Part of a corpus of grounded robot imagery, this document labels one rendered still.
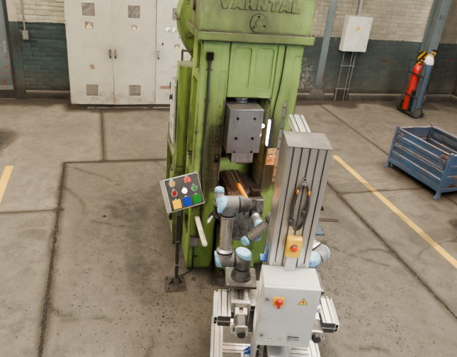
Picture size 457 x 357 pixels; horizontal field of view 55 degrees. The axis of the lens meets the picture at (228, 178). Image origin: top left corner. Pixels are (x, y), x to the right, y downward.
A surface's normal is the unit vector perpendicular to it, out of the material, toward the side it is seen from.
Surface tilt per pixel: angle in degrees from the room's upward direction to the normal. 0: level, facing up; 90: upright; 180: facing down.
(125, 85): 90
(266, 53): 90
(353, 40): 90
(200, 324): 0
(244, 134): 90
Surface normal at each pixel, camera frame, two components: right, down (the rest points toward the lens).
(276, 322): 0.00, 0.46
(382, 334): 0.09, -0.89
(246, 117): 0.22, 0.46
